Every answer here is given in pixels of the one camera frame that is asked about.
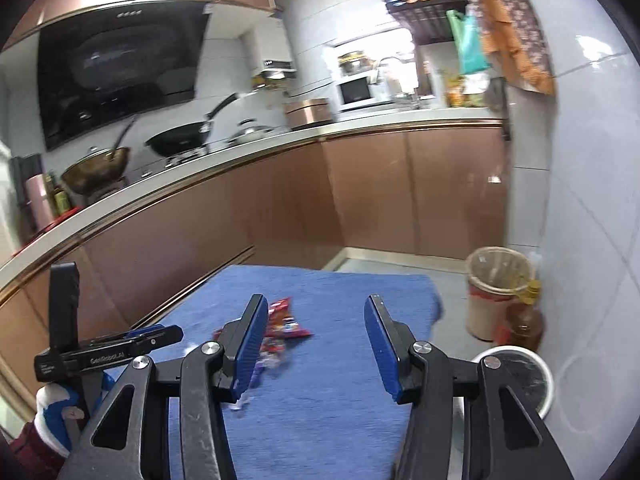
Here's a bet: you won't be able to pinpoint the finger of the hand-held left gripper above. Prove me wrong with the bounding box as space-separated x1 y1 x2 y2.
125 325 184 358

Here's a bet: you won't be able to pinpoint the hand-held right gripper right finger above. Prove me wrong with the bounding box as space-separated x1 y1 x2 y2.
363 294 576 480

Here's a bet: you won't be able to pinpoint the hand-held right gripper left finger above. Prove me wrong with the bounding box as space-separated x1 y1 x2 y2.
57 294 269 480

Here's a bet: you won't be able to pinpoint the clear plastic wrapper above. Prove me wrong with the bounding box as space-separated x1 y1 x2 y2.
249 349 284 387

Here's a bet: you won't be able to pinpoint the red snack wrapper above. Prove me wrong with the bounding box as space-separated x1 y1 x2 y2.
267 297 314 339
212 327 288 361

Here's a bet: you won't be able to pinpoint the white round bin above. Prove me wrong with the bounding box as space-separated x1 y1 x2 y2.
450 345 556 480

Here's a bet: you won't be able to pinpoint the person's left forearm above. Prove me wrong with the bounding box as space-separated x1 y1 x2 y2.
9 420 76 480

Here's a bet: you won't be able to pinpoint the person's left hand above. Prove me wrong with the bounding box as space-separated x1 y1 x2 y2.
34 370 118 458

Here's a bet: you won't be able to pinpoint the blue towel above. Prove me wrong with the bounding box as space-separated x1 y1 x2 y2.
107 265 446 480

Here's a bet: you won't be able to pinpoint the dark glass bottle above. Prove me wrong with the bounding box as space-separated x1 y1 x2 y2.
50 180 71 216

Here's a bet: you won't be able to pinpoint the pink thermos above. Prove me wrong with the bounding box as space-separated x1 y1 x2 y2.
25 174 57 233

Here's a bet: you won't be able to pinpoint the beige wastebasket with bag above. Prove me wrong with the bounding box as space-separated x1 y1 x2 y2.
465 246 538 342

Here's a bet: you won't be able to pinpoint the brass pot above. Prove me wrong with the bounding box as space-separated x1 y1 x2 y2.
60 145 132 196

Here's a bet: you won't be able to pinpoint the amber oil bottle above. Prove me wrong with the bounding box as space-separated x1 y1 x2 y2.
495 280 545 353

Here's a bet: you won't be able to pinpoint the copper kitchen base cabinets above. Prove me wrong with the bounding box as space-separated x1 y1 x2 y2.
0 122 511 461

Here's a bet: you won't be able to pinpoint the gas stove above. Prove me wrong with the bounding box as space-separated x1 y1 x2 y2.
122 145 211 181

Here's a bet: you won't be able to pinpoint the metal ladle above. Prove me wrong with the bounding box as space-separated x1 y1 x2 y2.
112 116 137 161

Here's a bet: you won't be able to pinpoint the black wok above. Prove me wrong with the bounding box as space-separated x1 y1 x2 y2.
144 92 241 157

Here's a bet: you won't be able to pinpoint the metal pot lid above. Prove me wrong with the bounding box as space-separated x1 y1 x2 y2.
226 119 276 146

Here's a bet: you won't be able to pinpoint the black range hood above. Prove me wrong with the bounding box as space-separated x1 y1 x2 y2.
36 0 212 152

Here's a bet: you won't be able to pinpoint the copper rice cooker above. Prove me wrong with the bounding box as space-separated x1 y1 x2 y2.
284 98 335 129

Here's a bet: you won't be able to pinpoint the white microwave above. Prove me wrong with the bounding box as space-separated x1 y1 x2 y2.
336 72 396 112

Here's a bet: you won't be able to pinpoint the metal faucet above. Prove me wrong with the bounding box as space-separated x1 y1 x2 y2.
372 56 421 108

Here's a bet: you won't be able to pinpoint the glass bowl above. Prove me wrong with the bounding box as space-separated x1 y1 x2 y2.
337 51 373 75

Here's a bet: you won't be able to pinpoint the white water heater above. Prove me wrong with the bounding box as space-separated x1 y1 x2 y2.
252 22 297 81

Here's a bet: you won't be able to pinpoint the teal plastic bag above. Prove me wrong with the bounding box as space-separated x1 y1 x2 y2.
457 10 492 75

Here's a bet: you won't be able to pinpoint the black dish rack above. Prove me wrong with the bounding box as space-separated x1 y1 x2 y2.
377 0 471 46

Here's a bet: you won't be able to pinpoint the orange floral apron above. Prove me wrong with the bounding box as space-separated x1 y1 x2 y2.
457 0 557 96

